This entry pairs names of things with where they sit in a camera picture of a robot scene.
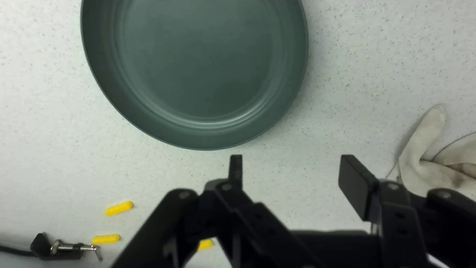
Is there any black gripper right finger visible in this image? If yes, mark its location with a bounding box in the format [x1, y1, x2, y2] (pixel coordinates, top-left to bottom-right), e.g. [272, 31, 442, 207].
[337, 154, 476, 268]

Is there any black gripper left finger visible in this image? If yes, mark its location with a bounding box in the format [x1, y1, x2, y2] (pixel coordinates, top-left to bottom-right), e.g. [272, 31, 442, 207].
[110, 155, 318, 268]

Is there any cream cloth towel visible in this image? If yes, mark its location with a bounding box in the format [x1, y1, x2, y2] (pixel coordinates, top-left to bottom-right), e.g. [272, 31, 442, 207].
[394, 103, 476, 200]

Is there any dark green round plate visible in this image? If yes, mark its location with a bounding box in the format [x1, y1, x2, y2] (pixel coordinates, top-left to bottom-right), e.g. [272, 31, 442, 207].
[79, 0, 311, 152]

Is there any black power cable with plug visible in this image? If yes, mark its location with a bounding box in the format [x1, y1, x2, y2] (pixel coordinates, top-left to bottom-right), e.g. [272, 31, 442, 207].
[0, 231, 104, 264]

